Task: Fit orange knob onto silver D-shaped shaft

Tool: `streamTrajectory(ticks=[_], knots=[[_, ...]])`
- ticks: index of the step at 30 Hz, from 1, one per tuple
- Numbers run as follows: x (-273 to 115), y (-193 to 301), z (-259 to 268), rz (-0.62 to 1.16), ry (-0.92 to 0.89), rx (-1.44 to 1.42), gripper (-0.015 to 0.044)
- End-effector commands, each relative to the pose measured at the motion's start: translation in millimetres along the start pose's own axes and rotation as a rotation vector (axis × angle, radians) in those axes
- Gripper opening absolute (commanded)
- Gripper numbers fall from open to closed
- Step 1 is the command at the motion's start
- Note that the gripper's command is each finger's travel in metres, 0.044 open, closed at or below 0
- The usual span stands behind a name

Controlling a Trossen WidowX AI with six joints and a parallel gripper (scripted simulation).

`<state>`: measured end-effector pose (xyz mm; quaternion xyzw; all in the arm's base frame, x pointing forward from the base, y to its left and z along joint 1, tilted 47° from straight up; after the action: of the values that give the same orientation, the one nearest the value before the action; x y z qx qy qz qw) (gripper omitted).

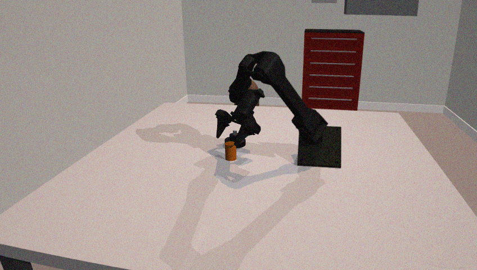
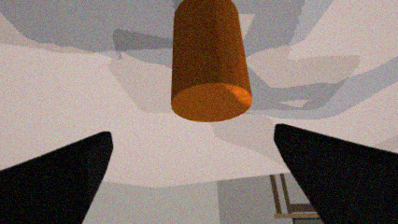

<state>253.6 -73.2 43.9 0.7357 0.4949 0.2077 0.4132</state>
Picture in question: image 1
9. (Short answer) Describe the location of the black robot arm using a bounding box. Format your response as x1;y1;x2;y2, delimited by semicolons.
228;51;328;147

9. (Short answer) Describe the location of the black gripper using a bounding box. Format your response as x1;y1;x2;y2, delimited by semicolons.
215;101;261;146

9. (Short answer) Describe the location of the dark grey round pedestal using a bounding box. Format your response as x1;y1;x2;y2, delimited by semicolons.
224;130;246;149

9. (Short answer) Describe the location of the orange knob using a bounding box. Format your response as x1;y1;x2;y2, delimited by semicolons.
225;141;236;161

